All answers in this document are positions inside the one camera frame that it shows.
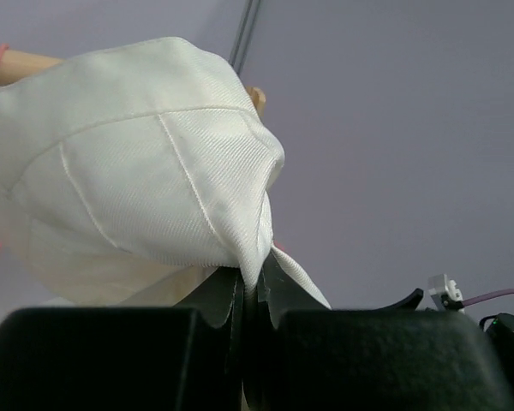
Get cream white garment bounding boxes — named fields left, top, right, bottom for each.
left=0, top=37, right=324, bottom=306

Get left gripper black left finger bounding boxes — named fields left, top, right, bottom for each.
left=0, top=270, right=244, bottom=410

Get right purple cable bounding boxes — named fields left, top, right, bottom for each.
left=462, top=289, right=514, bottom=306

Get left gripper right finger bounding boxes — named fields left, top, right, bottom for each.
left=250, top=255, right=514, bottom=410

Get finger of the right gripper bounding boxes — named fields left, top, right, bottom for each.
left=379, top=288, right=424, bottom=311

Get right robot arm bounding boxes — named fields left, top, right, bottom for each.
left=381, top=280, right=514, bottom=354

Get wooden clothes rack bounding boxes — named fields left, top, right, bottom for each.
left=0, top=37, right=266, bottom=126

